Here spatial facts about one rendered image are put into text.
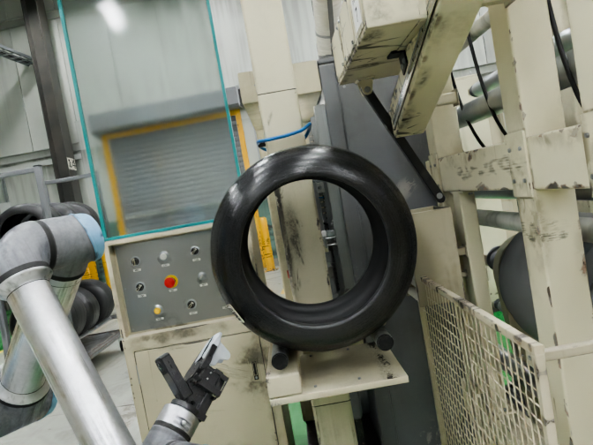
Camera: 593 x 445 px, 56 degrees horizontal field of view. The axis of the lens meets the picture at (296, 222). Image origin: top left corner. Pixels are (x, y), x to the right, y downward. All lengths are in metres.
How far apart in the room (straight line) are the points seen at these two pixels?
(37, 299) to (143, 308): 1.05
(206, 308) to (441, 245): 0.93
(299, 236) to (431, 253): 0.42
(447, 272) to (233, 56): 9.65
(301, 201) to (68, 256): 0.79
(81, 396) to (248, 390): 1.13
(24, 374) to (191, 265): 0.79
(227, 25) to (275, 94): 9.54
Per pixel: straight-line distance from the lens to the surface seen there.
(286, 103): 1.81
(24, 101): 12.57
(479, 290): 1.87
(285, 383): 1.50
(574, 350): 1.10
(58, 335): 1.18
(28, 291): 1.22
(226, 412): 2.23
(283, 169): 1.42
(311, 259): 1.80
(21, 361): 1.60
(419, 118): 1.66
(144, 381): 2.24
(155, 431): 1.31
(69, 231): 1.31
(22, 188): 12.51
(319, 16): 2.37
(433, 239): 1.79
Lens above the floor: 1.32
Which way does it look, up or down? 3 degrees down
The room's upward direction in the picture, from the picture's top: 10 degrees counter-clockwise
